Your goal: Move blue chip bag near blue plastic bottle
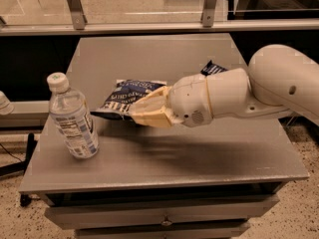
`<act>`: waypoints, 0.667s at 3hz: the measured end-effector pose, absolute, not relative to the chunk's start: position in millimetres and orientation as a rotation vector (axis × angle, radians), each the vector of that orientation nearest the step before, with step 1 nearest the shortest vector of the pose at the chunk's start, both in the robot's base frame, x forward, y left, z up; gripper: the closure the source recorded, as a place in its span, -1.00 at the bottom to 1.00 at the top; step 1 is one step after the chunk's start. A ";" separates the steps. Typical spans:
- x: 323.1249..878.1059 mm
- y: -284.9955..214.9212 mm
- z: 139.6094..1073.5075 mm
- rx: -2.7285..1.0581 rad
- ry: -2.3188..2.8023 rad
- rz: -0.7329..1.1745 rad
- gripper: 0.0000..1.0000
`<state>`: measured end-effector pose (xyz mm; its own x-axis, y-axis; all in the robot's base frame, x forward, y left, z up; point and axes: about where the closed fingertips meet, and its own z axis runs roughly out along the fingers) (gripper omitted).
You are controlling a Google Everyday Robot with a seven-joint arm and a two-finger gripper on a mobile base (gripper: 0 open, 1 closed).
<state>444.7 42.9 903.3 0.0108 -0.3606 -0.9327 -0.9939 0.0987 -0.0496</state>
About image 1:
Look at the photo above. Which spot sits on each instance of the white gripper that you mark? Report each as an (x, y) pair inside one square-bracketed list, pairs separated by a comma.
[(188, 99)]

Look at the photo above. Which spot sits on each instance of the blue chip bag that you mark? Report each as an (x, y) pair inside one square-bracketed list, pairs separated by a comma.
[(126, 92)]

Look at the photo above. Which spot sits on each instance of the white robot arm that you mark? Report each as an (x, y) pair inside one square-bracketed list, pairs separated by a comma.
[(278, 82)]

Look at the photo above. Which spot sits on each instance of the clear plastic water bottle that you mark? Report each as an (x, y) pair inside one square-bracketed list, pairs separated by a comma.
[(71, 115)]

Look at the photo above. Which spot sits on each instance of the white bottle at left edge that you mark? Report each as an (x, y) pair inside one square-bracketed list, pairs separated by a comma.
[(6, 106)]

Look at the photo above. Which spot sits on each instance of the blue candy bar wrapper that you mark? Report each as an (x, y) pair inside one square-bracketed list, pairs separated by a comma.
[(211, 68)]

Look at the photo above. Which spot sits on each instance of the grey cabinet with drawers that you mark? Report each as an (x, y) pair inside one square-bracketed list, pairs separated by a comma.
[(202, 182)]

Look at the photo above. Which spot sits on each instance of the right metal railing post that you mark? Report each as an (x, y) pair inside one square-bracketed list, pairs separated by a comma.
[(208, 12)]

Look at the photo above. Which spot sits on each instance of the metal railing post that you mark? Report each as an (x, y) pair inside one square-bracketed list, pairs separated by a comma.
[(77, 14), (208, 12)]

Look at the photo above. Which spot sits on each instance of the left metal railing post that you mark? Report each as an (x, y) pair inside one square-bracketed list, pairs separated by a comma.
[(77, 14)]

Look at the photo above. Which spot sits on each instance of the black stand with cable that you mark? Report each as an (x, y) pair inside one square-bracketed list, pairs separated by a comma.
[(22, 165)]

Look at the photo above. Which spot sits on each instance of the horizontal metal rail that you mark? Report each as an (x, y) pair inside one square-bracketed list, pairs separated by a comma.
[(161, 28)]

